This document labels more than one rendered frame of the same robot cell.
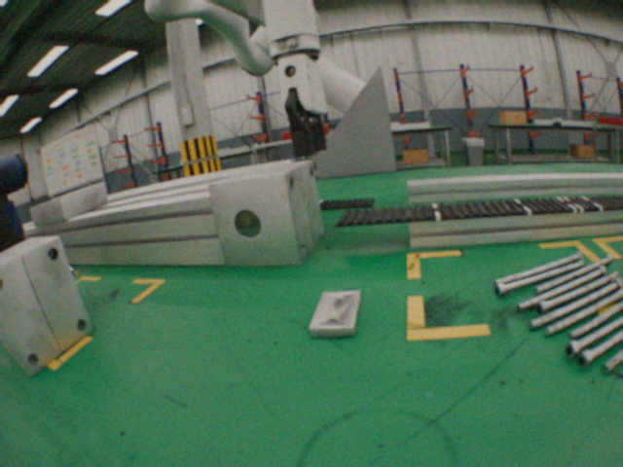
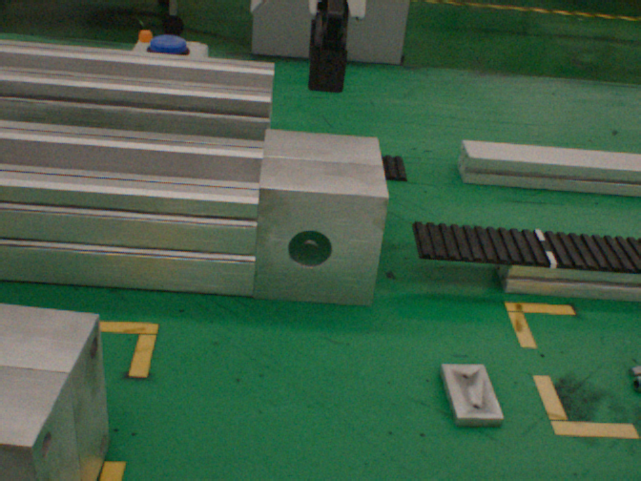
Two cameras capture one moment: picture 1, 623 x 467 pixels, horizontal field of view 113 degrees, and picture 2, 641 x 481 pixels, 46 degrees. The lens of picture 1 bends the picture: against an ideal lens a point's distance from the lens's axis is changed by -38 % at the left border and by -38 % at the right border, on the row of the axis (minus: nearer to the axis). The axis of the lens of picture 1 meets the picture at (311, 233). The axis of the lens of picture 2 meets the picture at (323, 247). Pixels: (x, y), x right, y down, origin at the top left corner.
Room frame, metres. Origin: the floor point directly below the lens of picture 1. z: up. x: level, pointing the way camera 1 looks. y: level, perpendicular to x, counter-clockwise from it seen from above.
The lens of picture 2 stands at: (-0.10, 0.23, 1.12)
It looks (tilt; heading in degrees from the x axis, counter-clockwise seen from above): 32 degrees down; 337
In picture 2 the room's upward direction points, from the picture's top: 6 degrees clockwise
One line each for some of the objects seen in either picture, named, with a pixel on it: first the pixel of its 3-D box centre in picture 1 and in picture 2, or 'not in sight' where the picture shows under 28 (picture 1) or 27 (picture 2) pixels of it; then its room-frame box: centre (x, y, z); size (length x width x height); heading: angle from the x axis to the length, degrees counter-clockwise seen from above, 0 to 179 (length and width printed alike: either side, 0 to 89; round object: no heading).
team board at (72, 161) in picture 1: (75, 186); not in sight; (4.99, 4.14, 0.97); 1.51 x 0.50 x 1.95; 92
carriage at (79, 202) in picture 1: (67, 212); not in sight; (0.51, 0.46, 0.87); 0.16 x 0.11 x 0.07; 71
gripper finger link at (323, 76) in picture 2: (299, 135); (328, 59); (0.50, -0.01, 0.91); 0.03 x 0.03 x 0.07; 71
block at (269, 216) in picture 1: (274, 208); (317, 207); (0.38, 0.04, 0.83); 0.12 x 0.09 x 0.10; 161
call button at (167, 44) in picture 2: not in sight; (168, 48); (0.73, 0.10, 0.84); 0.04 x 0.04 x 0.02
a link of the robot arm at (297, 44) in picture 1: (295, 50); not in sight; (0.55, -0.02, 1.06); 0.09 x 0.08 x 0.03; 161
